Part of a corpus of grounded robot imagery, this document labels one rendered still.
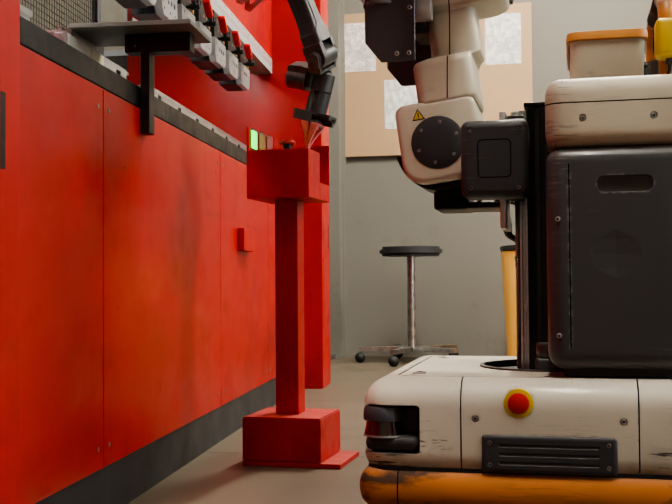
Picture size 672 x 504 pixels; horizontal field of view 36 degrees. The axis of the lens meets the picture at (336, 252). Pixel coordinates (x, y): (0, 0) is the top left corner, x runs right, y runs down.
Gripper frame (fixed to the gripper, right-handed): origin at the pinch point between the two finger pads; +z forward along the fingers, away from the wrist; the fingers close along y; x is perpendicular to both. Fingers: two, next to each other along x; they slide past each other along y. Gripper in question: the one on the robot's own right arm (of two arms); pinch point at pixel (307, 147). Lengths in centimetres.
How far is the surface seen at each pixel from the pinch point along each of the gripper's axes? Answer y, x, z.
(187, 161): 25.0, 15.6, 10.9
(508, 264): -31, -296, 22
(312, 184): -7.2, 11.9, 9.2
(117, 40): 33, 49, -11
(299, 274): -7.9, 7.0, 32.0
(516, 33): 1, -352, -110
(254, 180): 6.6, 15.4, 11.6
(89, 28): 34, 61, -11
